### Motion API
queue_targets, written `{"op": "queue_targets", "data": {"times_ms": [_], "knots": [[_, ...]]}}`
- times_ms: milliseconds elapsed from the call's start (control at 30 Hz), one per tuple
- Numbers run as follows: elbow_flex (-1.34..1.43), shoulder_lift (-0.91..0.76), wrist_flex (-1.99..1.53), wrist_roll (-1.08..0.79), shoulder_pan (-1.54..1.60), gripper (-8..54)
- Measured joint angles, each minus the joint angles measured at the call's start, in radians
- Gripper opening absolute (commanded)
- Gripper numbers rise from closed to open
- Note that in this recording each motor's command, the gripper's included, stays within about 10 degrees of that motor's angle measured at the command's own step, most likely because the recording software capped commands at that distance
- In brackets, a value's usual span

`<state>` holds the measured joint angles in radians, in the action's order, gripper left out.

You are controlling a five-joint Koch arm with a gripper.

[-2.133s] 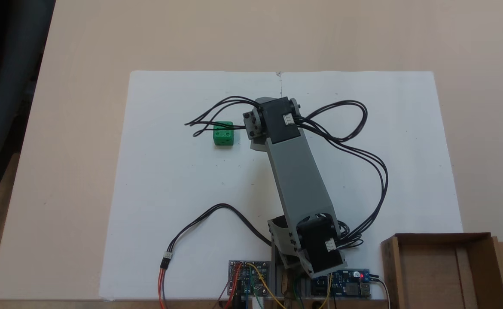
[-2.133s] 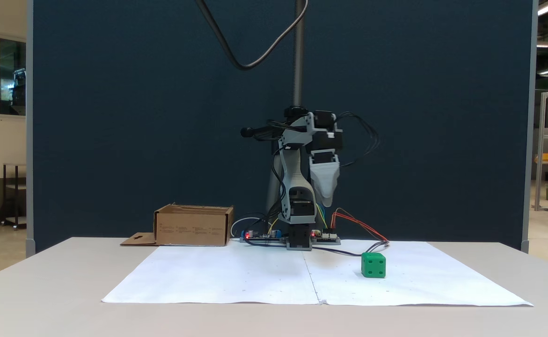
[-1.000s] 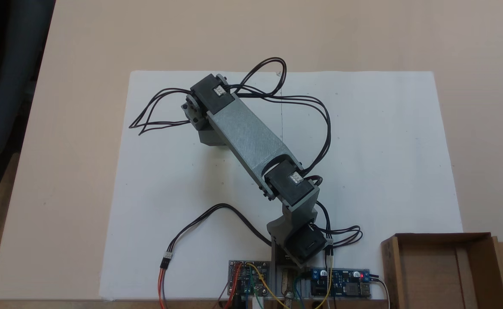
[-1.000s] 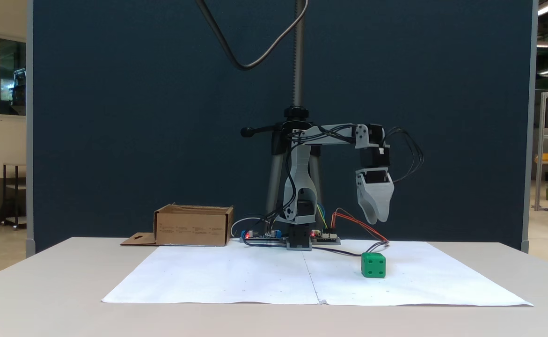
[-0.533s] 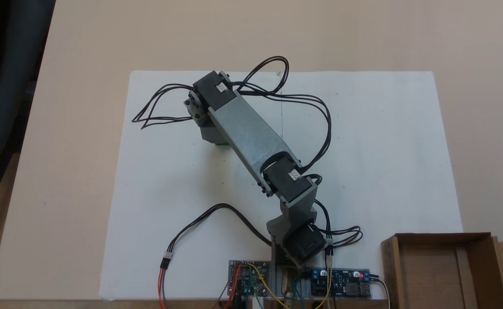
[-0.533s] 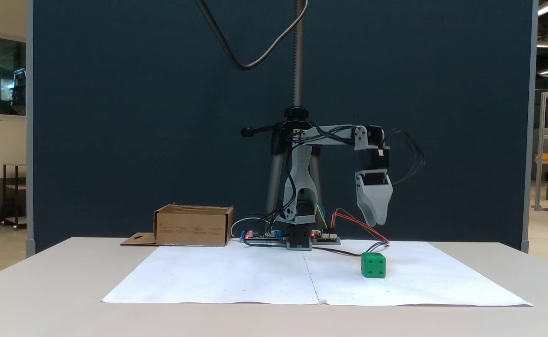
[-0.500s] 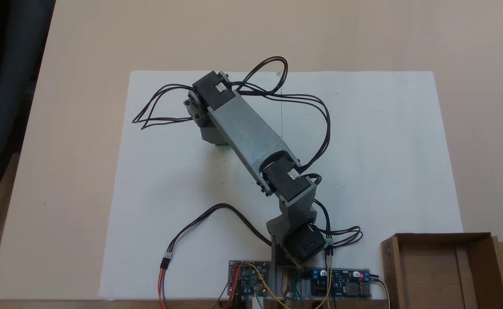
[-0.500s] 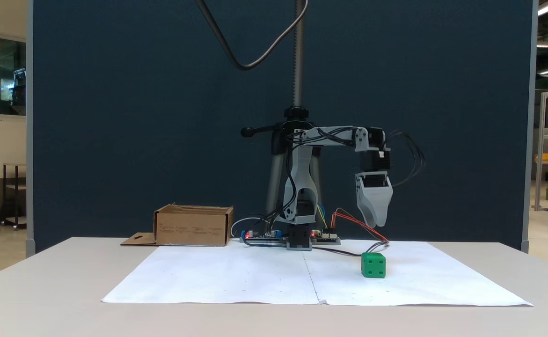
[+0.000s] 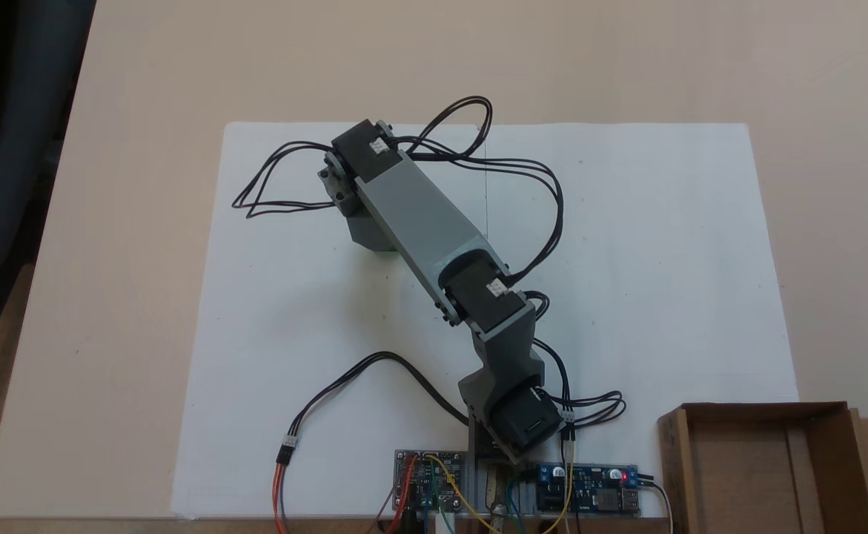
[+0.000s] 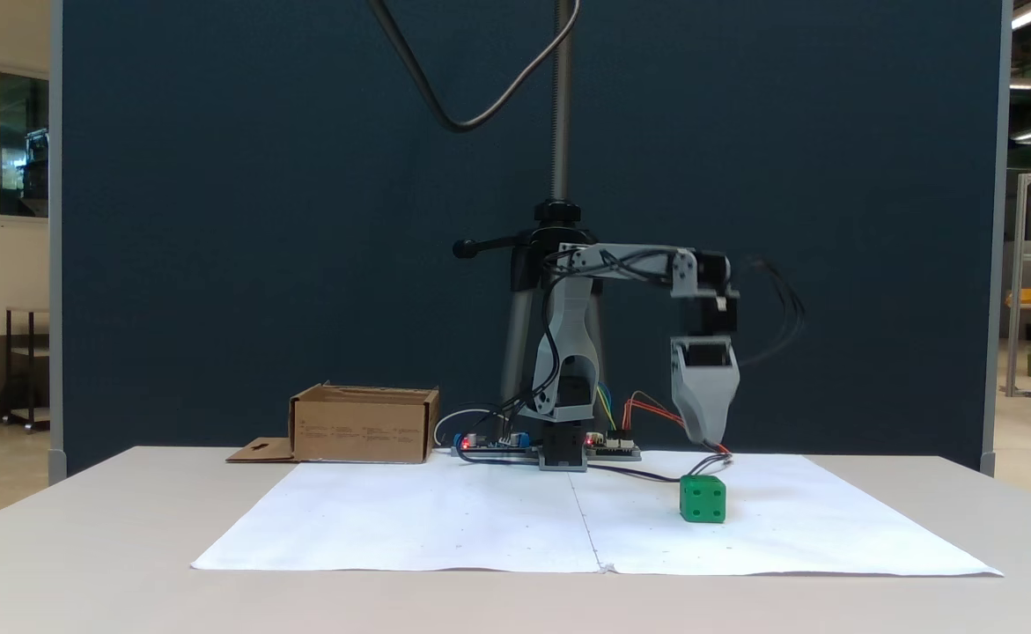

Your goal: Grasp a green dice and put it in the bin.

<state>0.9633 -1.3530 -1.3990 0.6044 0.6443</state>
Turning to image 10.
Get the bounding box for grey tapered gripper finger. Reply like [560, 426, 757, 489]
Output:
[675, 387, 740, 445]

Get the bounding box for green dice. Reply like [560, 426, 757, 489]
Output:
[679, 475, 728, 525]

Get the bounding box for dark circuit board with connectors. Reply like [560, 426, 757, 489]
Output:
[585, 431, 643, 461]

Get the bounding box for blue circuit board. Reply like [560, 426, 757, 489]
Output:
[451, 430, 535, 457]

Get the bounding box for white paper sheet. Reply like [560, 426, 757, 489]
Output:
[191, 451, 1005, 578]

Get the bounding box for brown cardboard box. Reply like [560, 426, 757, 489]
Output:
[226, 381, 441, 465]

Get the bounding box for dark blue partition panel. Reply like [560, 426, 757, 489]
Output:
[50, 0, 1009, 481]

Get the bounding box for black shelf cart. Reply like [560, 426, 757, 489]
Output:
[0, 306, 51, 433]

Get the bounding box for orange red wire bundle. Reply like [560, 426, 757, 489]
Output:
[622, 393, 733, 459]

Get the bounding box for long black table cable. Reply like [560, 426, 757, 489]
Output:
[587, 453, 733, 484]

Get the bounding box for black wrist servo wire loop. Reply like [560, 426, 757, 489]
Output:
[733, 257, 807, 369]

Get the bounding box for black forearm servo wire bundle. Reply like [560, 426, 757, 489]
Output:
[540, 248, 689, 291]

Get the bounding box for short black base servo cable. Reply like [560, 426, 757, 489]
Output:
[458, 352, 562, 465]

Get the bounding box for white cable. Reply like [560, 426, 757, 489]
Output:
[433, 409, 503, 448]

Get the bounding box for black camera stand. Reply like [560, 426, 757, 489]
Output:
[452, 0, 608, 450]

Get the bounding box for grey hanging cable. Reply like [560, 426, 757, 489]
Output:
[365, 0, 582, 134]

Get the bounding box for wall window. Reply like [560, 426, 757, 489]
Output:
[0, 60, 50, 226]

